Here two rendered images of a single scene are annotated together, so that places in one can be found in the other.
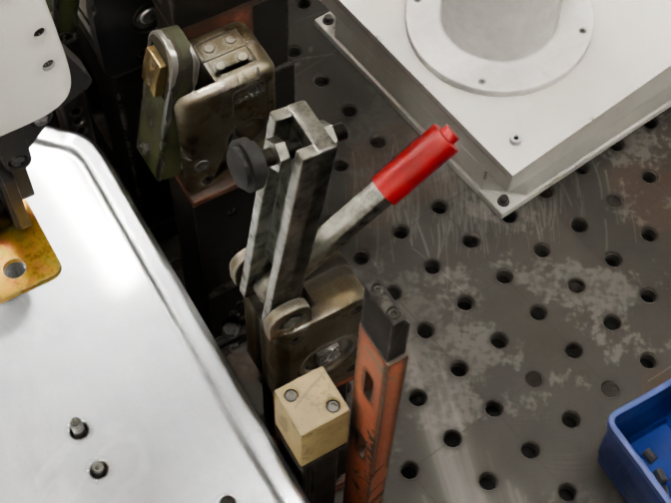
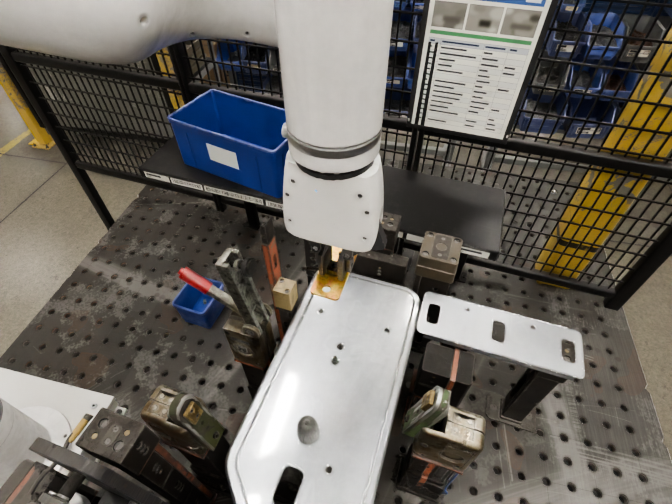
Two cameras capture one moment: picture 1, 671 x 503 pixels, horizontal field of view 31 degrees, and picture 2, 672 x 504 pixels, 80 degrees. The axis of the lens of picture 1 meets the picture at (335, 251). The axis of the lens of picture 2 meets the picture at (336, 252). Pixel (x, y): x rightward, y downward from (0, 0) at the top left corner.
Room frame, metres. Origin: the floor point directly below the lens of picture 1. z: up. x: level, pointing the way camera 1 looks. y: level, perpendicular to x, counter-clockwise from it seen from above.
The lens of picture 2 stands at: (0.48, 0.41, 1.64)
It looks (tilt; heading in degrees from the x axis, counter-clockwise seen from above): 48 degrees down; 232
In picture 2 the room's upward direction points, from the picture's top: straight up
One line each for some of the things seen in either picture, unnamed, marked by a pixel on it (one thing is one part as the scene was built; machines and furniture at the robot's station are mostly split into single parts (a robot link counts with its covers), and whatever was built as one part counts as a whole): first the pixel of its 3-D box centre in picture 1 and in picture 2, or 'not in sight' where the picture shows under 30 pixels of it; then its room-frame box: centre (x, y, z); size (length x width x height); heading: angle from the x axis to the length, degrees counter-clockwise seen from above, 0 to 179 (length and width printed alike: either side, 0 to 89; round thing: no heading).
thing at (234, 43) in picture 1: (229, 203); (201, 444); (0.53, 0.09, 0.88); 0.11 x 0.09 x 0.37; 123
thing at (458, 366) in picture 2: not in sight; (433, 393); (0.12, 0.28, 0.84); 0.11 x 0.10 x 0.28; 123
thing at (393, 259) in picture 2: not in sight; (375, 296); (0.05, 0.02, 0.85); 0.12 x 0.03 x 0.30; 123
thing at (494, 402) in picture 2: not in sight; (533, 386); (-0.05, 0.39, 0.84); 0.11 x 0.06 x 0.29; 123
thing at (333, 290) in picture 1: (304, 392); (259, 365); (0.37, 0.02, 0.88); 0.07 x 0.06 x 0.35; 123
